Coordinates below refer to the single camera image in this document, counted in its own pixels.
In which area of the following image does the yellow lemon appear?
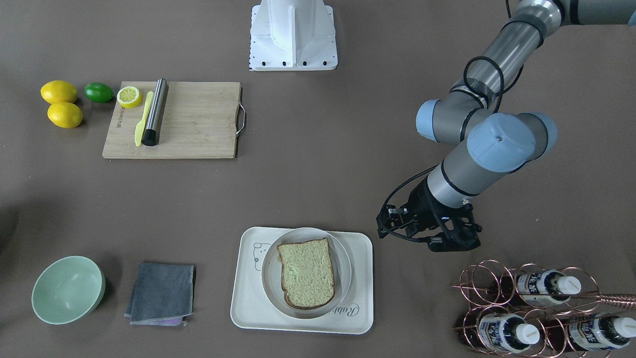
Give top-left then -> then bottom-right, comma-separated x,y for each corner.
47,102 -> 83,128
40,80 -> 78,104

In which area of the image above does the cream rabbit tray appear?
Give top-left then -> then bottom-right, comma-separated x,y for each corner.
230,227 -> 374,335

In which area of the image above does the steel cylinder tool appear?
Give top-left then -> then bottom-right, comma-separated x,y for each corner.
141,78 -> 169,146

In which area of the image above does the grey folded cloth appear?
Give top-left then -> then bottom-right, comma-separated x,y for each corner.
124,262 -> 197,326

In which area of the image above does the wooden cutting board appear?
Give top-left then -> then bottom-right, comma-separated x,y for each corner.
102,81 -> 244,159

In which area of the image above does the copper wire bottle rack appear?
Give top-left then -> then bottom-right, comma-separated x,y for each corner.
455,259 -> 635,358

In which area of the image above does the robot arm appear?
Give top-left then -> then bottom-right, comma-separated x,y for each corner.
376,0 -> 635,251

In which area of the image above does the green lime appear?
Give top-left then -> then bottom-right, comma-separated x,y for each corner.
84,82 -> 114,103

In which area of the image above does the yellow plastic knife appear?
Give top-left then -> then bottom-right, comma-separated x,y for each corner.
134,91 -> 154,147

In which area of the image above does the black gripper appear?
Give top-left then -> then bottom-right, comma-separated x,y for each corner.
377,178 -> 450,238

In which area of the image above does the half lemon slice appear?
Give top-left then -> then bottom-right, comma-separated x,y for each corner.
116,86 -> 143,108

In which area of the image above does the tea bottle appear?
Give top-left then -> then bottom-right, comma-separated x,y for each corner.
488,269 -> 582,308
545,313 -> 636,352
454,311 -> 541,354

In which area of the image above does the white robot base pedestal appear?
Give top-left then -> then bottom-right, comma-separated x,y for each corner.
248,0 -> 338,71

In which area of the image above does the white round plate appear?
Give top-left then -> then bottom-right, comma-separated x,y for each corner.
261,227 -> 352,319

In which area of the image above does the green bowl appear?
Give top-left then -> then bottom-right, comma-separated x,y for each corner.
30,256 -> 105,325

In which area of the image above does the bread slice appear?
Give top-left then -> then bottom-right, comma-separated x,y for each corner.
277,237 -> 335,310

